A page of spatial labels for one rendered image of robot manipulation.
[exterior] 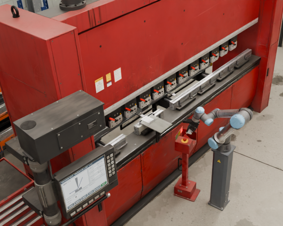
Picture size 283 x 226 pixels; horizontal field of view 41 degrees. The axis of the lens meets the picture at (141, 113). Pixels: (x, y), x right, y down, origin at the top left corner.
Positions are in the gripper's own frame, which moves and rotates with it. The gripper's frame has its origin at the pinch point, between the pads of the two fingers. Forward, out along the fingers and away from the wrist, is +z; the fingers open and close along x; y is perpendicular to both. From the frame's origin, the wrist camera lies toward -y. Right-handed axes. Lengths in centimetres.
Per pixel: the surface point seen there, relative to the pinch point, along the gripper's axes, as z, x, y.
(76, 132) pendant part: -85, -143, -46
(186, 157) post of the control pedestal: 31.8, 1.6, 11.4
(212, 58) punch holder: -28, 99, -20
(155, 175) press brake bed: 61, -16, -7
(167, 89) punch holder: -20.5, 20.0, -39.0
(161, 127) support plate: -3.9, -16.4, -22.5
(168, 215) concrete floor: 85, -36, 26
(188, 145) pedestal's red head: 8.8, -5.4, 8.2
